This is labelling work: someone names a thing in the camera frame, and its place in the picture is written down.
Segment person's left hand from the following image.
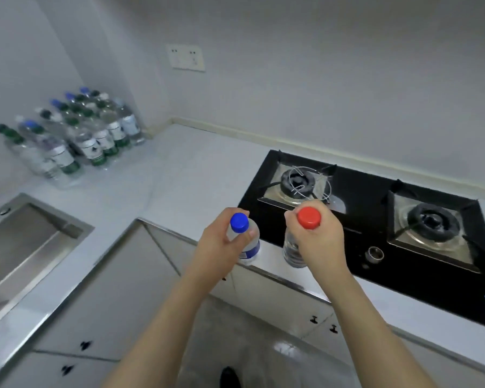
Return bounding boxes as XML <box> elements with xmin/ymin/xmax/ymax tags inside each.
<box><xmin>192</xmin><ymin>208</ymin><xmax>256</xmax><ymax>280</ymax></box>

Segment person's right hand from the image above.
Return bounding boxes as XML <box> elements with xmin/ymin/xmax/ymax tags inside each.
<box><xmin>285</xmin><ymin>200</ymin><xmax>346</xmax><ymax>276</ymax></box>

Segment blue-capped clear water bottle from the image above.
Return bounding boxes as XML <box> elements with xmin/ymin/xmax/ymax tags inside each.
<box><xmin>226</xmin><ymin>213</ymin><xmax>262</xmax><ymax>266</ymax></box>

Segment red-capped clear water bottle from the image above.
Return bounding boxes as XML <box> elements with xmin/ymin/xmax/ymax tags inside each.
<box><xmin>283</xmin><ymin>207</ymin><xmax>322</xmax><ymax>269</ymax></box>

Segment person's left forearm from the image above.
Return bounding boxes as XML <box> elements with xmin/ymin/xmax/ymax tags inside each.
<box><xmin>101</xmin><ymin>258</ymin><xmax>232</xmax><ymax>388</ymax></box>

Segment person's right forearm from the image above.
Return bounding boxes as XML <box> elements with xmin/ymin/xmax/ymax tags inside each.
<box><xmin>306</xmin><ymin>260</ymin><xmax>435</xmax><ymax>388</ymax></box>

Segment steel tray with pan support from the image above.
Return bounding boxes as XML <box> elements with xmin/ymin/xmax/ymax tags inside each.
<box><xmin>386</xmin><ymin>179</ymin><xmax>482</xmax><ymax>275</ymax></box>
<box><xmin>257</xmin><ymin>158</ymin><xmax>338</xmax><ymax>215</ymax></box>

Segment black glass gas stove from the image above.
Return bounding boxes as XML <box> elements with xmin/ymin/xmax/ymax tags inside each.
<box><xmin>238</xmin><ymin>149</ymin><xmax>485</xmax><ymax>332</ymax></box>

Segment large white cabinet door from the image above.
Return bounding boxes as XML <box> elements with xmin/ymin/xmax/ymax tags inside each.
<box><xmin>32</xmin><ymin>221</ymin><xmax>188</xmax><ymax>362</ymax></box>

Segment person's black shoe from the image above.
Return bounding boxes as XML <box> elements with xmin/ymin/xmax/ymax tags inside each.
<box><xmin>220</xmin><ymin>366</ymin><xmax>242</xmax><ymax>388</ymax></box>

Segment bare black gas burner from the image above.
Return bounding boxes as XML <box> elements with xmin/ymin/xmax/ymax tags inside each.
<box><xmin>406</xmin><ymin>203</ymin><xmax>461</xmax><ymax>240</ymax></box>

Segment group of plastic water bottles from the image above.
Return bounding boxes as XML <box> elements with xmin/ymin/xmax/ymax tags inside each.
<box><xmin>0</xmin><ymin>86</ymin><xmax>147</xmax><ymax>187</ymax></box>

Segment stainless steel sink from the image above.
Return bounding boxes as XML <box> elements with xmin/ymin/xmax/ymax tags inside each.
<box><xmin>0</xmin><ymin>193</ymin><xmax>95</xmax><ymax>337</ymax></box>

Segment white cabinet drawer front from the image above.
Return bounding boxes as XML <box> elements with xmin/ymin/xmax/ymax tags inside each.
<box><xmin>0</xmin><ymin>351</ymin><xmax>120</xmax><ymax>388</ymax></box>

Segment wire-wrapped black gas burner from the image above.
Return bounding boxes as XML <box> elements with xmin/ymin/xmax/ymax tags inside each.
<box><xmin>280</xmin><ymin>167</ymin><xmax>317</xmax><ymax>197</ymax></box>

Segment white wall socket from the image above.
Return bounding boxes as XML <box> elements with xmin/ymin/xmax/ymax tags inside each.
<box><xmin>166</xmin><ymin>44</ymin><xmax>206</xmax><ymax>72</ymax></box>

